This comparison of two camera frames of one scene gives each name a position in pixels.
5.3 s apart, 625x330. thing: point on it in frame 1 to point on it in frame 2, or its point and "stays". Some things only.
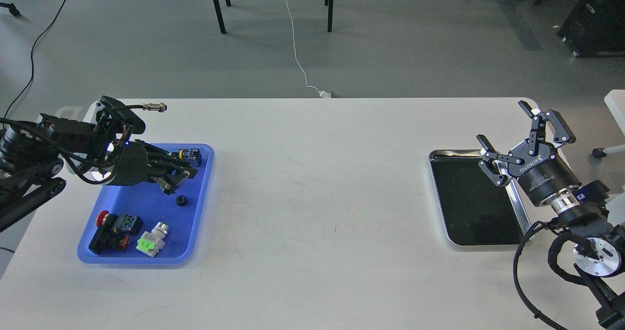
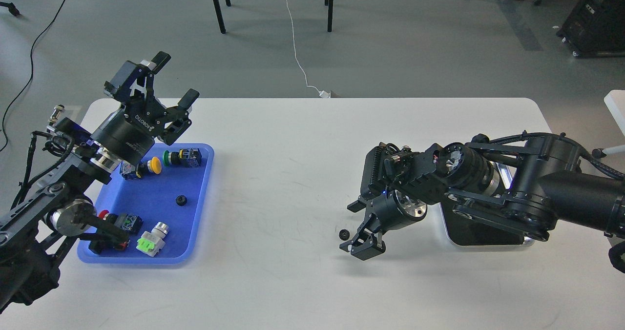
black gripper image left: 133,164 to 130,131
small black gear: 181,200 stays
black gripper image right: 542,174 to 385,213
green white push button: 150,243 stays
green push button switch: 193,155 stays
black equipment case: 595,27 stays
